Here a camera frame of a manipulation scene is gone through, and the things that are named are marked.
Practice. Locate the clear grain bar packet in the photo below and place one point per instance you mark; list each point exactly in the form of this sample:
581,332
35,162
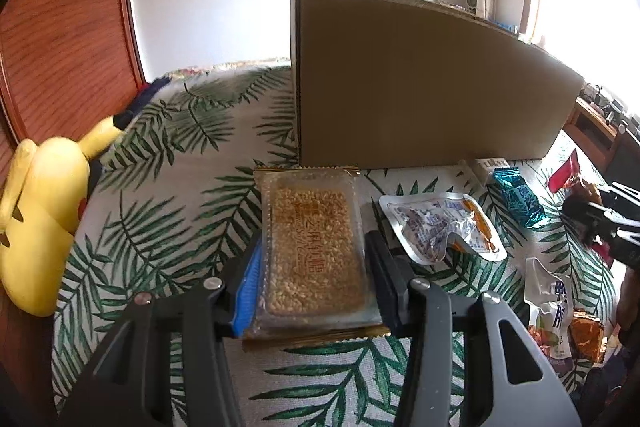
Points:
315,247

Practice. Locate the yellow plush toy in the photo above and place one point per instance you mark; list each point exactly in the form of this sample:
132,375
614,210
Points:
45,192

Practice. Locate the brown cardboard box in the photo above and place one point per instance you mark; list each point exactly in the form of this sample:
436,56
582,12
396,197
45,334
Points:
425,82

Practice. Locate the red snack packet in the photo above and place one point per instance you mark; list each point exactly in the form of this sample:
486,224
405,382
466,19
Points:
567,172

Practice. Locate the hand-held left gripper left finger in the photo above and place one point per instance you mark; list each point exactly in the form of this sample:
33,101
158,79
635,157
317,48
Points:
248,292

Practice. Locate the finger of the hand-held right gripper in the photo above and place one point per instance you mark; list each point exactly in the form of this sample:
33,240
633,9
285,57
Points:
622,197
585,219

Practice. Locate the teal snack packet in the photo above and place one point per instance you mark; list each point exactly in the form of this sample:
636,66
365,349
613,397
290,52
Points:
520,199

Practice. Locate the person's right forearm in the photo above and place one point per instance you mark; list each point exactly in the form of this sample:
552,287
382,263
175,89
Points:
629,302

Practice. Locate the orange foil snack packet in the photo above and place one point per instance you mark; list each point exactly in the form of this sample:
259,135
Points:
587,334

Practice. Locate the white purple snack bag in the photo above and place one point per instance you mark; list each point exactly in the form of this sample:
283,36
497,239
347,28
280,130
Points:
550,302

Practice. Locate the wooden desk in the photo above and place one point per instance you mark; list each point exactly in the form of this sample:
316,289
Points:
592,127

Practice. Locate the dark brown snack packet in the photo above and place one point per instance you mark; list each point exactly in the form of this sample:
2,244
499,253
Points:
586,193

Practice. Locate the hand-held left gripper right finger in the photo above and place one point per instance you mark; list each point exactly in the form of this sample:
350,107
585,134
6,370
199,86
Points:
379,274

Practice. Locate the small white snack packet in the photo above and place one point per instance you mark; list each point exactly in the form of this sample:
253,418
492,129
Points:
482,167

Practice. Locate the wooden wardrobe panel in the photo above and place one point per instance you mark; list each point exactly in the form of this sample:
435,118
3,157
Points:
65,32

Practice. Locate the silver snack pouch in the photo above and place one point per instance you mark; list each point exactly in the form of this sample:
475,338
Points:
425,222

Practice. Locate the dark blue cloth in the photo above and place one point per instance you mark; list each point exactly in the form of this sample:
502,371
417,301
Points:
145,97

